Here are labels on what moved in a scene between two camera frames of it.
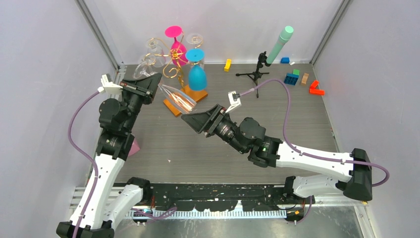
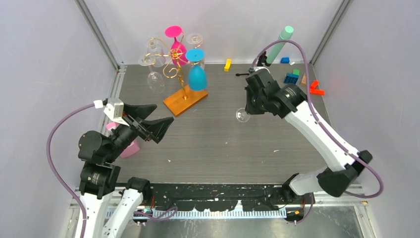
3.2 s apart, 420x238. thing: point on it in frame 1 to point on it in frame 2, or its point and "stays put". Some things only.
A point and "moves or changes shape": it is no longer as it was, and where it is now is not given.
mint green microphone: x=285 y=35 stays put
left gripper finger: x=150 y=83 to x=141 y=111
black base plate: x=213 y=197 stays put
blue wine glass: x=197 y=79 stays put
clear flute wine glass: x=181 y=100 to x=241 y=115
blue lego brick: x=291 y=79 stays put
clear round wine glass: x=142 y=70 moves or changes shape
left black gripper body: x=136 y=92 to x=138 y=128
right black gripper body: x=220 y=126 to x=254 y=103
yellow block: x=226 y=68 stays put
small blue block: x=285 y=60 stays put
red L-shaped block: x=313 y=91 stays put
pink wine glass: x=178 y=51 stays put
